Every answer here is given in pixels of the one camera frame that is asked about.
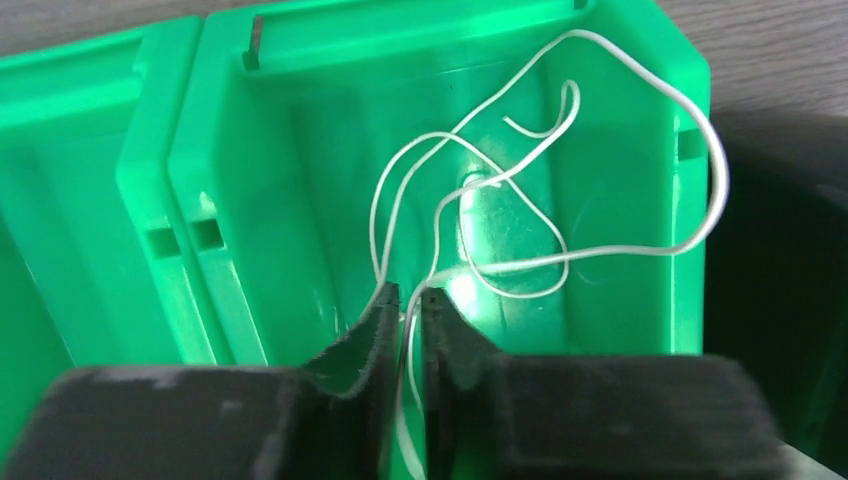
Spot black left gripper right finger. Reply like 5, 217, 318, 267
421, 288, 789, 479

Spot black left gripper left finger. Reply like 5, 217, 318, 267
1, 283, 399, 479

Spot green bin back right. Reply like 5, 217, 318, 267
166, 0, 711, 480

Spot black metronome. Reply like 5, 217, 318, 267
704, 110, 847, 475

